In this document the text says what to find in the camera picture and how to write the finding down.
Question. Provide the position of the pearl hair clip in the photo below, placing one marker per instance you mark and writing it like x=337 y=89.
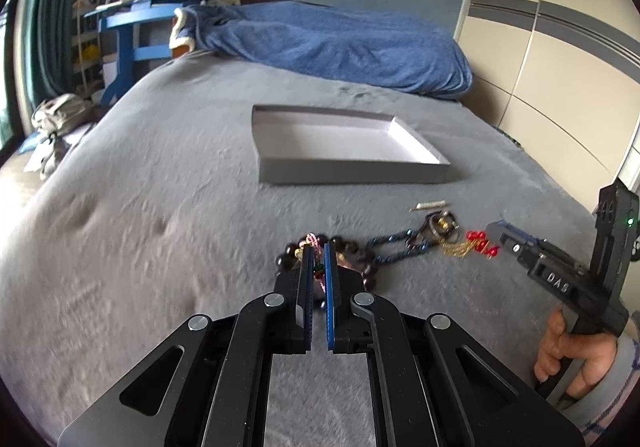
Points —
x=428 y=206

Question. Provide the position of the blue blanket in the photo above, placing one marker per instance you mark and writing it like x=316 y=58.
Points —
x=382 y=49

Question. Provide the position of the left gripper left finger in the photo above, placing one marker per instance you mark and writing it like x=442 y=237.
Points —
x=294 y=316

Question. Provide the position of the grey cardboard tray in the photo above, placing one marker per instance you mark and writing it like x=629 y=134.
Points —
x=299 y=145

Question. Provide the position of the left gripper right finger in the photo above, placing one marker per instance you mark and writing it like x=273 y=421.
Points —
x=346 y=333

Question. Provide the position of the red gold earrings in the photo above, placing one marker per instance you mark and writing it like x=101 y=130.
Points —
x=475 y=241

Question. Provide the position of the green curtain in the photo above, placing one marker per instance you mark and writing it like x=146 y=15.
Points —
x=42 y=53

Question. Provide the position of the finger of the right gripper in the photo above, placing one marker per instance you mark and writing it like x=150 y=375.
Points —
x=522 y=234
x=493 y=234

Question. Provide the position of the blue desk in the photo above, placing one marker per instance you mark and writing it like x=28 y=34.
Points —
x=124 y=17

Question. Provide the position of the right hand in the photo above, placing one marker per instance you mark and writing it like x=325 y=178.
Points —
x=597 y=351

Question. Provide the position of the cream wardrobe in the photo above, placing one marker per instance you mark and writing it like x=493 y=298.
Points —
x=560 y=77

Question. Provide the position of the white shelf rack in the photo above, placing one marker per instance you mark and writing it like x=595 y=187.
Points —
x=86 y=48

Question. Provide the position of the silver bangle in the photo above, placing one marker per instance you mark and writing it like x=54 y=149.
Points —
x=439 y=227

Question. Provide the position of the grey bed cover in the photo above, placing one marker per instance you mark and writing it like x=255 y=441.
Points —
x=158 y=215

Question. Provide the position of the grey bag on floor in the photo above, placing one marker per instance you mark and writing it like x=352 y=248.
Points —
x=60 y=124

